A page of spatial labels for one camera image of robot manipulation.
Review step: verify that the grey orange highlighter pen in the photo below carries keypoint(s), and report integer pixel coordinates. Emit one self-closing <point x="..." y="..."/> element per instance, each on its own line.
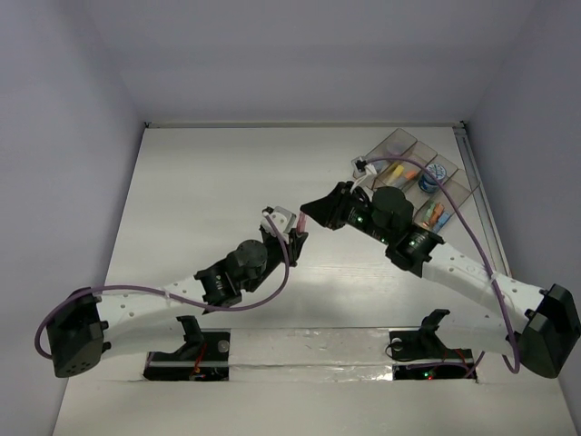
<point x="401" y="182"/>

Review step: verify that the blue lid pin jar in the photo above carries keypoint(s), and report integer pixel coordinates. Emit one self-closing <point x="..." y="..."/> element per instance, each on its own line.
<point x="431" y="179"/>

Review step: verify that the clear compartment organizer tray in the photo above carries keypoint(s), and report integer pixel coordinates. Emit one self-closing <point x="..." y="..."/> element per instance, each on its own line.
<point x="456" y="189"/>

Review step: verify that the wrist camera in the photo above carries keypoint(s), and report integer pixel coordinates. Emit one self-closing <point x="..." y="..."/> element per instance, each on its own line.
<point x="278" y="220"/>
<point x="362" y="168"/>

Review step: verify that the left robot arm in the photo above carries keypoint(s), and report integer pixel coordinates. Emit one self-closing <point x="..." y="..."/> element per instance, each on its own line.
<point x="96" y="323"/>

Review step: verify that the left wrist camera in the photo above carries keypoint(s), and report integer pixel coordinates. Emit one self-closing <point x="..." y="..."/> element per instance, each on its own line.
<point x="278" y="220"/>

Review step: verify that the pink highlighter pen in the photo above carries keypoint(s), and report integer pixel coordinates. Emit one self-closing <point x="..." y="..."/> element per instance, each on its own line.
<point x="301" y="223"/>

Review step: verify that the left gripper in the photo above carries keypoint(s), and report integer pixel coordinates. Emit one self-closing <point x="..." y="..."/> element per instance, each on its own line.
<point x="281" y="241"/>

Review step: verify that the blue highlighter pen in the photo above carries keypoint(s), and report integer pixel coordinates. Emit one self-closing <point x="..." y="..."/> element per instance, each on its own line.
<point x="442" y="220"/>

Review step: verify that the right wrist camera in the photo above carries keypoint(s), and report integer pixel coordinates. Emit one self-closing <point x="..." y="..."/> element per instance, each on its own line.
<point x="362" y="168"/>

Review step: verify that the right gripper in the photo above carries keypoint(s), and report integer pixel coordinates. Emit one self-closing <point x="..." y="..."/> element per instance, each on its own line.
<point x="329" y="211"/>

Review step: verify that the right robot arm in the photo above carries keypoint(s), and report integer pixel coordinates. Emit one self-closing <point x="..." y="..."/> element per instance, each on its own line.
<point x="542" y="325"/>

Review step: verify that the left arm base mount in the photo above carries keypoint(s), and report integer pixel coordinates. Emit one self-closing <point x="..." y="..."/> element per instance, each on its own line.
<point x="202" y="357"/>

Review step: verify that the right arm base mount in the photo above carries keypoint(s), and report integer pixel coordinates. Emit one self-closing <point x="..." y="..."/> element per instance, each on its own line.
<point x="419" y="355"/>

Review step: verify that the paperclip jar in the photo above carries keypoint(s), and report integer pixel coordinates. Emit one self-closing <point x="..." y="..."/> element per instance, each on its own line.
<point x="396" y="149"/>

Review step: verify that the yellow marker cap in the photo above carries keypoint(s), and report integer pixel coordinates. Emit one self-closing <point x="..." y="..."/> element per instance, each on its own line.
<point x="398" y="171"/>

